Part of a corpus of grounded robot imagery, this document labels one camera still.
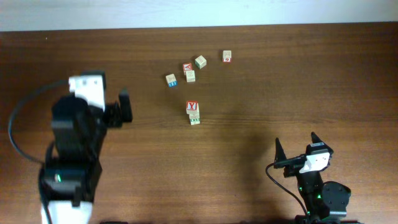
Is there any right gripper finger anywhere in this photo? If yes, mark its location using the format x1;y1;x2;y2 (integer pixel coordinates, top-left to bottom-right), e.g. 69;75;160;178
311;132;324;145
274;138;287;164

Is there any block with blue T side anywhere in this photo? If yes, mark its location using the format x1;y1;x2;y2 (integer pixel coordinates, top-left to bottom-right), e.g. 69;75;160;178
186;101;199;114

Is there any blue 5 block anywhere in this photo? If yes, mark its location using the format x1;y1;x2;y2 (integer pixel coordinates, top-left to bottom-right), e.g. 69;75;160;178
190;118;200;125

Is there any block with animal drawing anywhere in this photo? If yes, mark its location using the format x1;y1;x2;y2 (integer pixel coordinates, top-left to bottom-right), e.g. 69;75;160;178
189;114;200;119

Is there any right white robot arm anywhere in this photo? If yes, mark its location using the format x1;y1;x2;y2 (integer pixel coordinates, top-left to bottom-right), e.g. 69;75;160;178
272;132;351;223

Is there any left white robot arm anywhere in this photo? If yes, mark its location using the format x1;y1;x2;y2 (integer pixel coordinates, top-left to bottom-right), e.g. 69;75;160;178
38;90;132;223

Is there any block Y with blue side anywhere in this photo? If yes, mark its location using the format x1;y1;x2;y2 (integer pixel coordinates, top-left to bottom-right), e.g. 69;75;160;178
165;73;177;87

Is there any red A block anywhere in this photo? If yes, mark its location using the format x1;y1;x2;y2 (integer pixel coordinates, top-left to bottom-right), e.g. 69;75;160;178
183;63;193;75

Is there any block Z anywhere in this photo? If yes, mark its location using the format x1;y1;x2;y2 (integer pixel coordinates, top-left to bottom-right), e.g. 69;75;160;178
185;70;196;83

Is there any block I with green R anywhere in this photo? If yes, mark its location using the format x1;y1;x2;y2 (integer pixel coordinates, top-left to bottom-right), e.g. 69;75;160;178
195;55;207;69

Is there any block with red bottom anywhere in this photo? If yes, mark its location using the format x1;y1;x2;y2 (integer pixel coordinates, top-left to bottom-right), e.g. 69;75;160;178
223;50;232;63

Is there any right black camera cable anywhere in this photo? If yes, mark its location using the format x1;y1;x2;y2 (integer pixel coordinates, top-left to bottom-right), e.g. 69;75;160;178
265;161;310;218

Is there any black camera cable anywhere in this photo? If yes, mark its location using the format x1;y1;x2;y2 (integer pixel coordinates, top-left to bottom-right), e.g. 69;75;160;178
265;161;310;218
7;79;71;166

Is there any left black camera cable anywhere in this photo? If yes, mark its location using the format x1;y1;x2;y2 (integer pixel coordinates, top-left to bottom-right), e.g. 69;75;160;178
7;79;71;166

